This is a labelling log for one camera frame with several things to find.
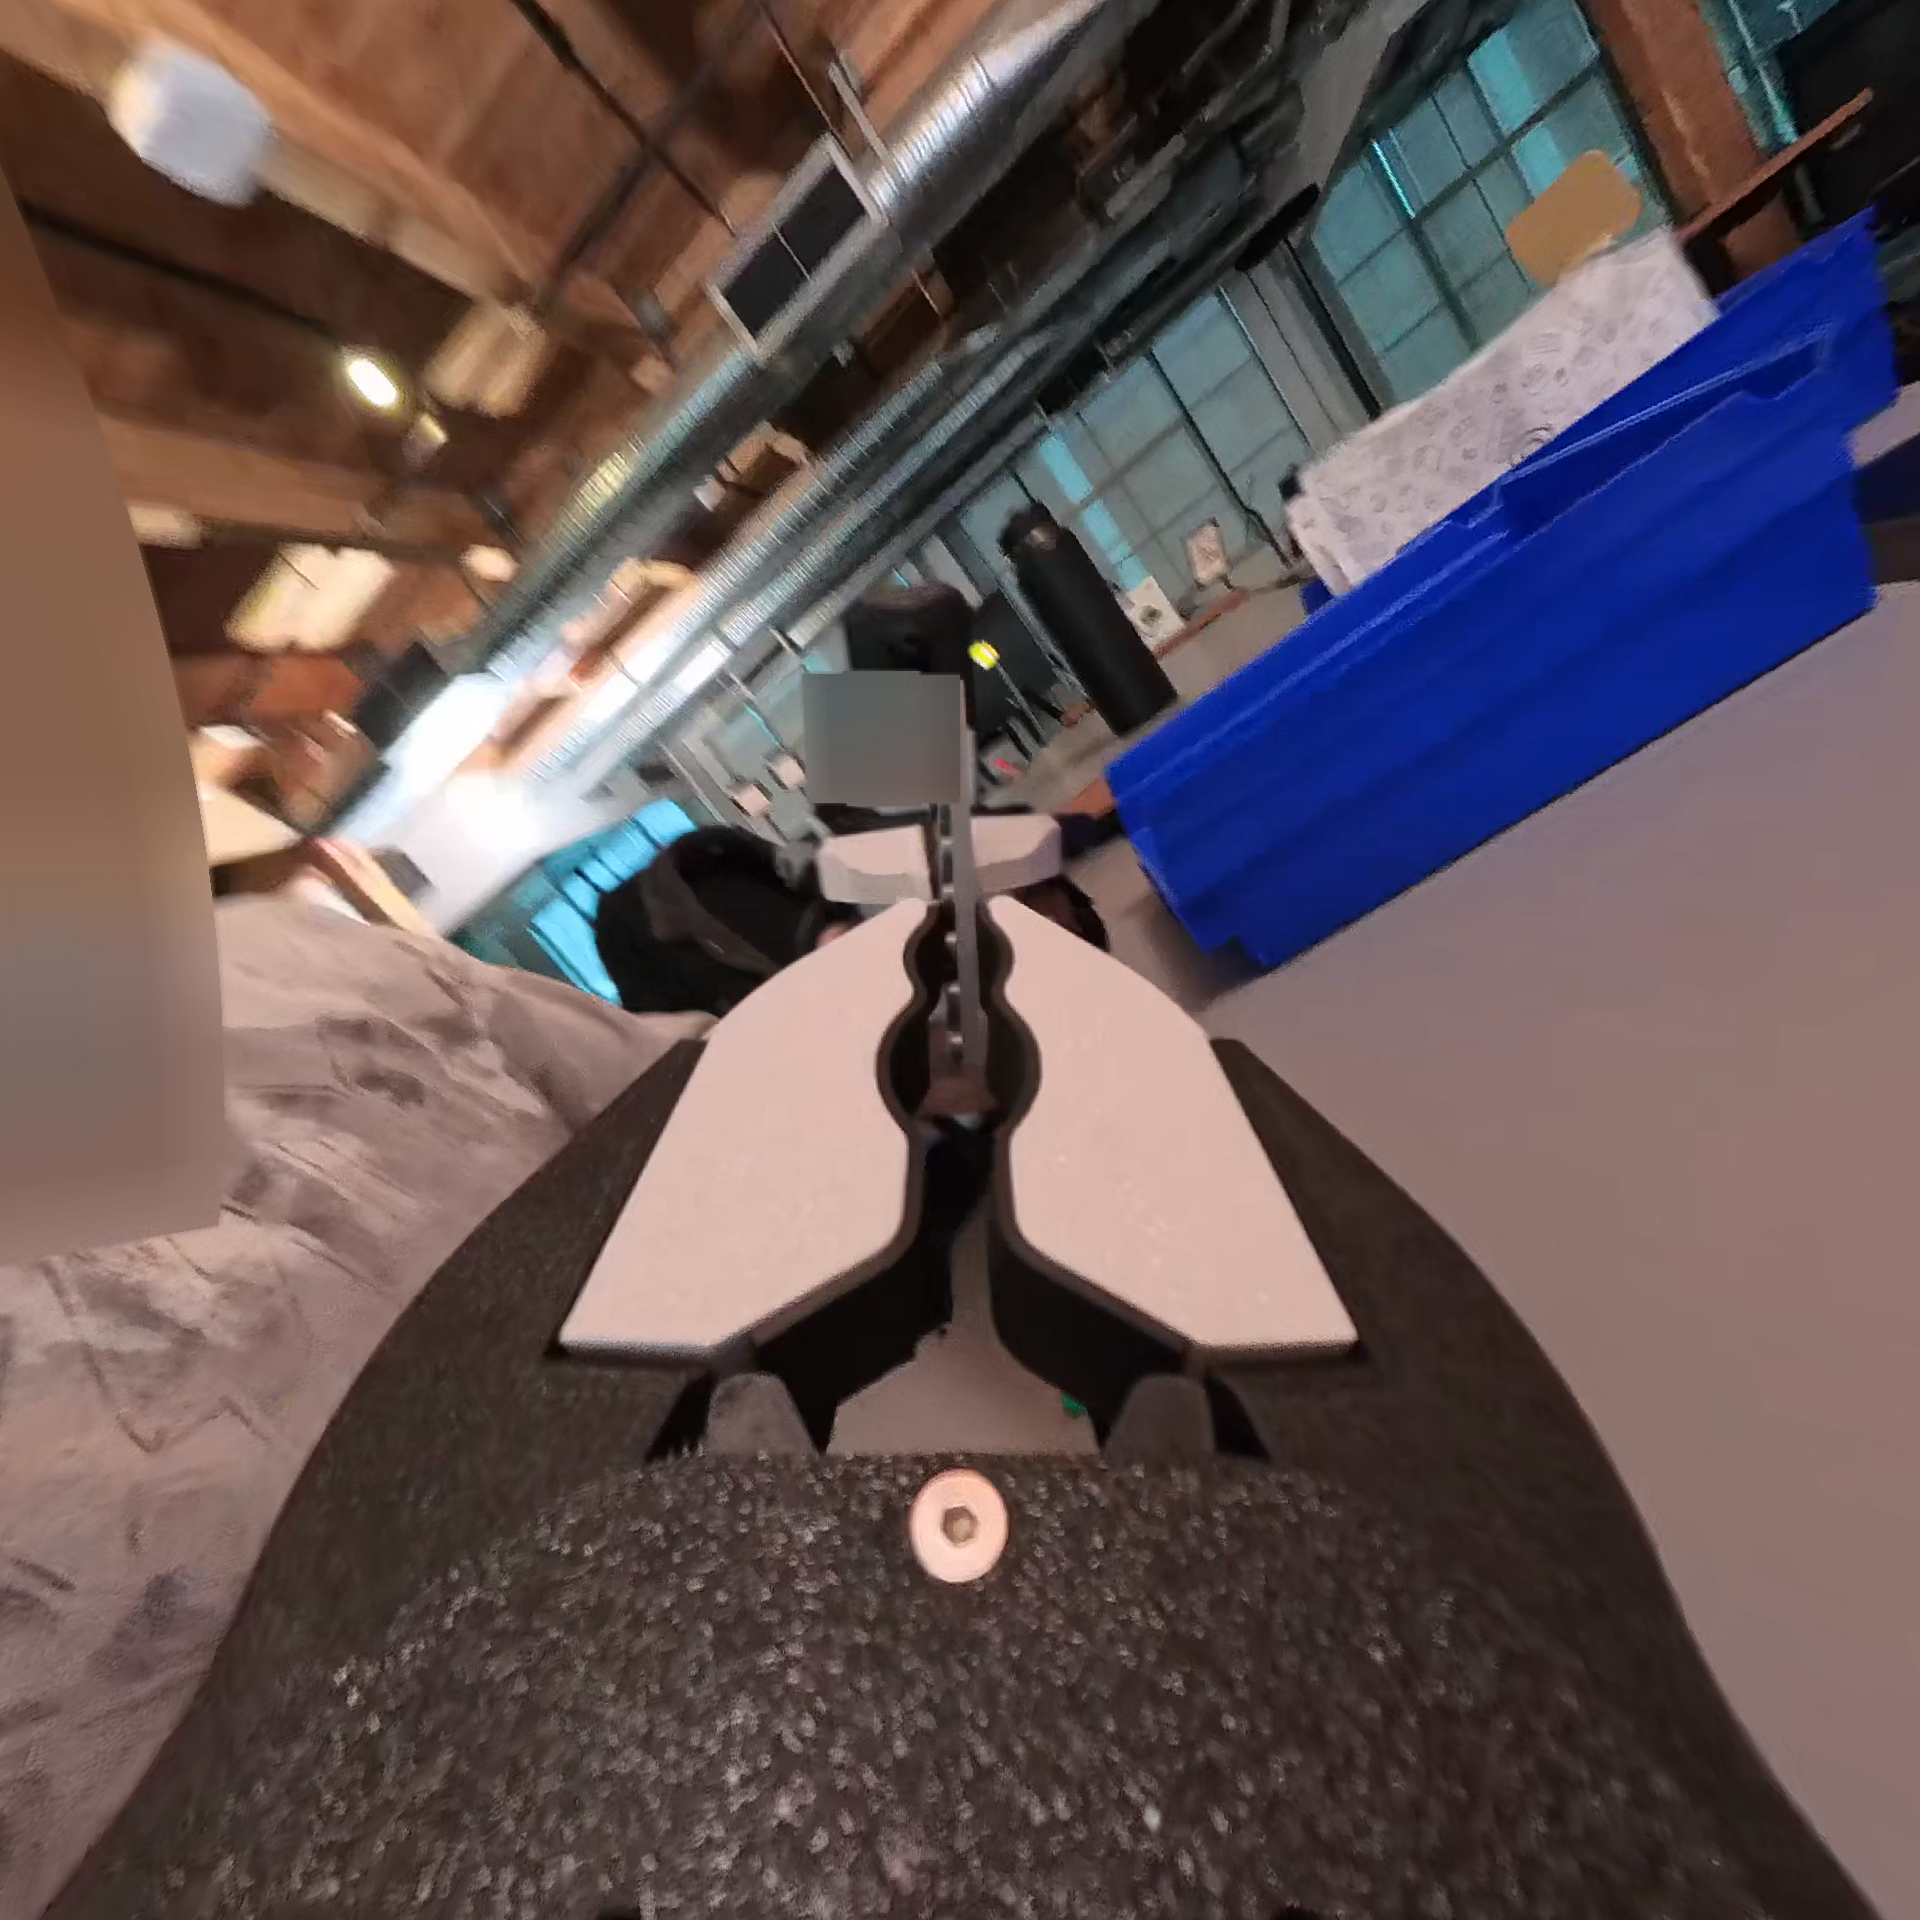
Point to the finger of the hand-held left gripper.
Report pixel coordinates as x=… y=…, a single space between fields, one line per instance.
x=879 y=869
x=1019 y=849

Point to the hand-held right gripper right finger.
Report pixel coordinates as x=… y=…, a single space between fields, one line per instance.
x=1155 y=1155

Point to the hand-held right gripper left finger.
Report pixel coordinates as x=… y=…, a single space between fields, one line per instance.
x=780 y=1155

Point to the grey lego baseplate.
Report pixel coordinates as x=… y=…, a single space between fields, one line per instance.
x=972 y=938

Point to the black monitor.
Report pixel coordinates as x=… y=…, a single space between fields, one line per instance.
x=1008 y=704

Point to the black water bottle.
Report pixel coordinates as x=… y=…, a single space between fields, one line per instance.
x=1088 y=630

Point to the blue plastic bin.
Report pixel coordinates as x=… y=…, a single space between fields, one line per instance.
x=1500 y=675

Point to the printed paper parts bag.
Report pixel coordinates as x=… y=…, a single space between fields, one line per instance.
x=1440 y=434

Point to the ceiling light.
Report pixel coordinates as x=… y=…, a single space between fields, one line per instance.
x=373 y=382

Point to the ceiling air vent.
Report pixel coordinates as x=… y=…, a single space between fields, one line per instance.
x=796 y=254

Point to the tan cardboard sheet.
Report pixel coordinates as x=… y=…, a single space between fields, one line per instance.
x=1575 y=218

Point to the white ceiling box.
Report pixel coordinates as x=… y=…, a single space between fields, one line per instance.
x=194 y=120

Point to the silver ventilation duct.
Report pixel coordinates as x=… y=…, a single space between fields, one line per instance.
x=975 y=105

